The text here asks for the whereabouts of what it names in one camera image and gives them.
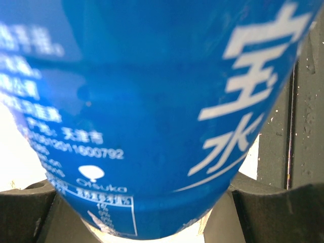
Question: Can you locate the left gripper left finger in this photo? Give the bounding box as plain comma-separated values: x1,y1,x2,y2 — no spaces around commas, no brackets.
1,180,98,243

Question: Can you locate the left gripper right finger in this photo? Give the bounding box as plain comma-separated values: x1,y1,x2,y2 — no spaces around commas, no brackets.
204,173,323,242

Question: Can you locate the blue label plastic bottle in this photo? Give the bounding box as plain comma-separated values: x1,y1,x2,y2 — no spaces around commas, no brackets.
1,1,323,240

